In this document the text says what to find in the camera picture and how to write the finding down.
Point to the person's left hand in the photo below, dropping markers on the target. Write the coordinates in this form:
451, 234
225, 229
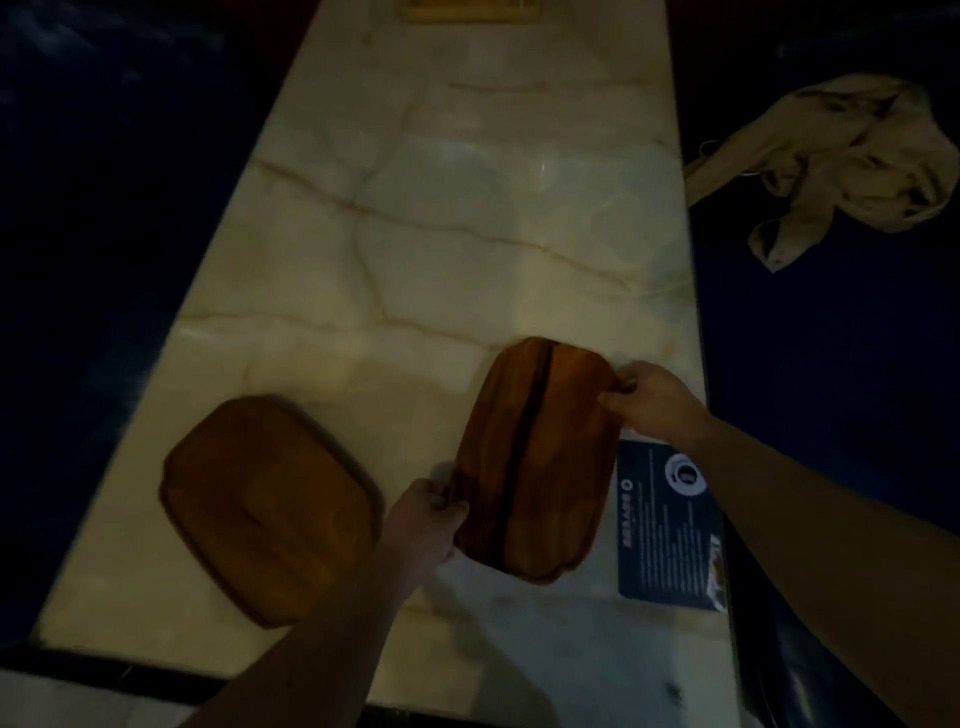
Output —
418, 525

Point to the plain wooden tray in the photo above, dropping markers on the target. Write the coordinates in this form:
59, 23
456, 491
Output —
270, 510

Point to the dark-striped wooden tray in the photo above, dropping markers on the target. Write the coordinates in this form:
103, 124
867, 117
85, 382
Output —
536, 461

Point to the person's right thumb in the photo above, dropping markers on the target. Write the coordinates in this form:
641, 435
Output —
616, 405

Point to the light wooden board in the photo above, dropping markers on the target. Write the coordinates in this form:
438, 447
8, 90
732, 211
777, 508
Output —
471, 9

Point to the person's left thumb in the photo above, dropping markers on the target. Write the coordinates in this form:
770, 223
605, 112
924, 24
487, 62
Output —
456, 514

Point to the person's right hand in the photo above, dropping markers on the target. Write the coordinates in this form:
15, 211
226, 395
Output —
660, 401

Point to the person's right forearm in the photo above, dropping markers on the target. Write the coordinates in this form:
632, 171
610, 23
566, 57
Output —
832, 555

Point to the dark blue printed card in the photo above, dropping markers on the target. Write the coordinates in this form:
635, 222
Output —
664, 525

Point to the crumpled beige cloth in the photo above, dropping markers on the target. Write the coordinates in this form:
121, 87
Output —
832, 161

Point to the person's left forearm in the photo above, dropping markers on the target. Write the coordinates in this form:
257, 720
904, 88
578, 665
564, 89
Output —
304, 652

